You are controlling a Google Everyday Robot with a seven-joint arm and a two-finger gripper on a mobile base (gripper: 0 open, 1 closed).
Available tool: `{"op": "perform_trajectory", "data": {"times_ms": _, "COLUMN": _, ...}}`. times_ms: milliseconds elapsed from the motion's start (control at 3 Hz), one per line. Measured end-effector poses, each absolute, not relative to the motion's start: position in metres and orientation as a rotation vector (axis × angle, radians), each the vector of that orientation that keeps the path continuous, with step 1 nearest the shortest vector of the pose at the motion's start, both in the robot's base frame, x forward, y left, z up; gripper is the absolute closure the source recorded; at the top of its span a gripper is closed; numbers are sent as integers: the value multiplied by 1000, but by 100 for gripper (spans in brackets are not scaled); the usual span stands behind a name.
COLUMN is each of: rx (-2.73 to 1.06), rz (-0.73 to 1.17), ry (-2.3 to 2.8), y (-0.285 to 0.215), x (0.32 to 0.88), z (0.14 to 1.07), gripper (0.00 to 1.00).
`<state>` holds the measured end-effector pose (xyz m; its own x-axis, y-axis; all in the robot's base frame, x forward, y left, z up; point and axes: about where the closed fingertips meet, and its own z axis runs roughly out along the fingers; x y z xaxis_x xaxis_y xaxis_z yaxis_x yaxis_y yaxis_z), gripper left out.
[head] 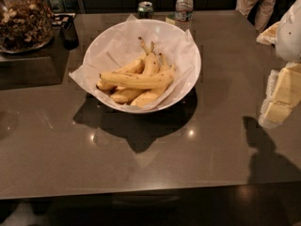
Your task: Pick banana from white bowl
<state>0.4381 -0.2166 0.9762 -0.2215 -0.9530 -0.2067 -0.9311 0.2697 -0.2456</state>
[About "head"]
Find white bowl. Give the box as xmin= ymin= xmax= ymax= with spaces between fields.
xmin=82 ymin=18 xmax=202 ymax=115

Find dark small cup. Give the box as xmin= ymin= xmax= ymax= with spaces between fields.
xmin=61 ymin=16 xmax=79 ymax=50

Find upright long-stem yellow banana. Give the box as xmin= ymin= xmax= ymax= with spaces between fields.
xmin=138 ymin=37 xmax=159 ymax=75

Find green soda can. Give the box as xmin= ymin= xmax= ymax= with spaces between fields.
xmin=137 ymin=1 xmax=153 ymax=19

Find front right yellow banana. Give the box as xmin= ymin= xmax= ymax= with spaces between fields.
xmin=131 ymin=53 xmax=169 ymax=108

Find left rear yellow banana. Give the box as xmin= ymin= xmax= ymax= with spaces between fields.
xmin=96 ymin=58 xmax=144 ymax=90

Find person's beige trouser legs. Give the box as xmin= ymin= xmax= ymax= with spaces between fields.
xmin=235 ymin=0 xmax=277 ymax=32

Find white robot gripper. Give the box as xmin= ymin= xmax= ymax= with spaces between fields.
xmin=256 ymin=0 xmax=301 ymax=129

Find glass jar of nuts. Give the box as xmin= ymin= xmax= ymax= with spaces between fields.
xmin=0 ymin=0 xmax=54 ymax=54

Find front left yellow banana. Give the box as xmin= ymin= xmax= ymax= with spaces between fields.
xmin=110 ymin=89 xmax=144 ymax=104

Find clear plastic water bottle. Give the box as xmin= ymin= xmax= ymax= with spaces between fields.
xmin=174 ymin=0 xmax=194 ymax=30

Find dark raised tray stand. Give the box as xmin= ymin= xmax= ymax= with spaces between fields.
xmin=0 ymin=14 xmax=74 ymax=90

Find top crosswise yellow banana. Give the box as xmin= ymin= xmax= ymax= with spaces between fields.
xmin=100 ymin=69 xmax=175 ymax=89

